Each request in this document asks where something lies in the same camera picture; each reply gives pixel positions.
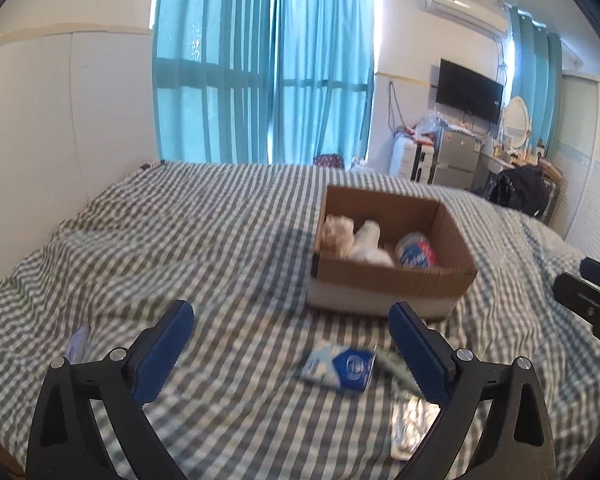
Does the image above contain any blue red wrapped packet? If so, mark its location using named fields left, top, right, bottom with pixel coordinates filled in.
left=395, top=231, right=440, bottom=269

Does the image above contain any cardboard box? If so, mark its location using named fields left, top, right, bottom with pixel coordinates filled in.
left=306, top=185, right=479, bottom=322

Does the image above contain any oval white mirror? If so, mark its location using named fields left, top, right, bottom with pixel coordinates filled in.
left=502, top=96, right=530, bottom=150

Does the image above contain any white air conditioner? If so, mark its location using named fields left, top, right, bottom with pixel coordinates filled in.
left=422, top=0, right=510, bottom=38

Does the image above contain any grey mini fridge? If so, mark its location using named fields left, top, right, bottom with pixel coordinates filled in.
left=430, top=127, right=482, bottom=190

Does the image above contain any black backpack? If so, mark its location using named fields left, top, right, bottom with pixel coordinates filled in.
left=472, top=166, right=556, bottom=219

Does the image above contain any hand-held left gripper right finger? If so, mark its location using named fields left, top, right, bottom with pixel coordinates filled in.
left=388, top=302, right=557, bottom=480

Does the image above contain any grey green tube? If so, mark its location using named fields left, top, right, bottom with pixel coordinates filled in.
left=375, top=348, right=421, bottom=390

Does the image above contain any blue white tissue packet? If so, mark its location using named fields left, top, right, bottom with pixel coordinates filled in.
left=297, top=341, right=378, bottom=393

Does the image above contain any teal curtain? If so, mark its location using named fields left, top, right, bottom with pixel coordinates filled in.
left=152, top=0, right=276, bottom=165
left=270, top=0, right=385, bottom=167
left=509, top=5, right=564, bottom=148

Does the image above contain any beige plush toy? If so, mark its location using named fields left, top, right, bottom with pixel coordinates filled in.
left=321, top=214, right=356, bottom=260

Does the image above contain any white drawer cabinet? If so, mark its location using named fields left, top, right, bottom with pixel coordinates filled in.
left=390, top=136, right=417, bottom=179

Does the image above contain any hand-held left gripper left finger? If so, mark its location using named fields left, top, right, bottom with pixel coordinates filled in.
left=26, top=300, right=196, bottom=480

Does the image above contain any small clear plastic wrapper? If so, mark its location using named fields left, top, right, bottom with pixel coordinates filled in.
left=66, top=324, right=91, bottom=362

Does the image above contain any black wall television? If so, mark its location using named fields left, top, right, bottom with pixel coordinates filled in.
left=435, top=58, right=505, bottom=125

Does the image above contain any silver blister pack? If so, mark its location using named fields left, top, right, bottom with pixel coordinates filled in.
left=390, top=394, right=441, bottom=461

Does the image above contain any clear plastic bag pile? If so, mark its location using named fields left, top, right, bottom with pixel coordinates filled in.
left=399, top=110, right=448, bottom=147

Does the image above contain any white plastic bag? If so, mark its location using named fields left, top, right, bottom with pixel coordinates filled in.
left=349, top=220, right=396, bottom=268

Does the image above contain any wooden dressing table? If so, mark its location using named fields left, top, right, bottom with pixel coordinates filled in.
left=480, top=148, right=563, bottom=186

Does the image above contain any checkered bed blanket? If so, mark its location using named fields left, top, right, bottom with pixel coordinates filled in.
left=0, top=161, right=600, bottom=480

